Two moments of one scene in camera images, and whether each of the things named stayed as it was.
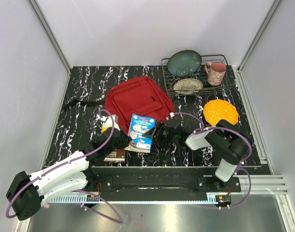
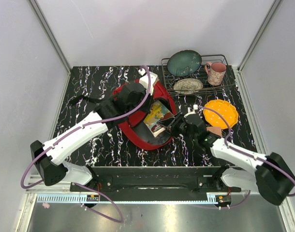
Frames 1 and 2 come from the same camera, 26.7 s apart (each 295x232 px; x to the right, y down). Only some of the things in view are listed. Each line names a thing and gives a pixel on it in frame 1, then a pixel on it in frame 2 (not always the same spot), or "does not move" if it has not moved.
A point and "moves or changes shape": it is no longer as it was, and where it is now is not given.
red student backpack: x=126 y=95 moves or changes shape
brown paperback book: x=118 y=155 to x=157 y=111
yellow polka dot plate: x=215 y=110 does not move
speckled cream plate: x=187 y=86 does not move
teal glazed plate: x=183 y=62 does not move
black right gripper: x=159 y=125 to x=173 y=121
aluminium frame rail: x=51 y=37 does not move
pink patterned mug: x=215 y=71 does not move
